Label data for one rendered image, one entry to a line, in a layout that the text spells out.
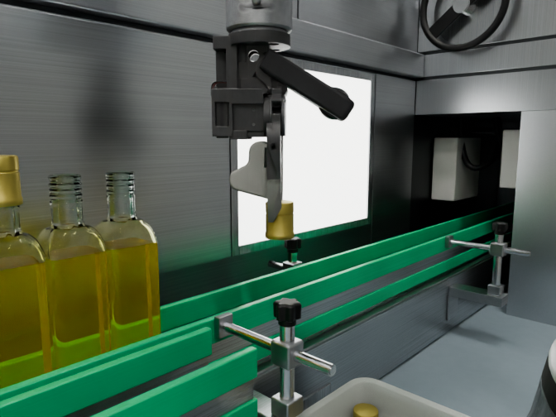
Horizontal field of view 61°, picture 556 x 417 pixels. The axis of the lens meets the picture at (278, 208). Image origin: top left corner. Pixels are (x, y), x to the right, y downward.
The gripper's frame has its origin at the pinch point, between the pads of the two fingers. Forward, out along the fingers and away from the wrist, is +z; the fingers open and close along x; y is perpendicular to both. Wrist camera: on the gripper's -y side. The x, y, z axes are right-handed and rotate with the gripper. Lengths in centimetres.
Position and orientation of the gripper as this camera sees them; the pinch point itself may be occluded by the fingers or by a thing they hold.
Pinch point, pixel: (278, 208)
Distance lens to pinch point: 56.6
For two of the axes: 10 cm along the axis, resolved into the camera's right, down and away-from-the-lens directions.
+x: -0.4, 1.5, -9.9
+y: -10.0, 0.0, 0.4
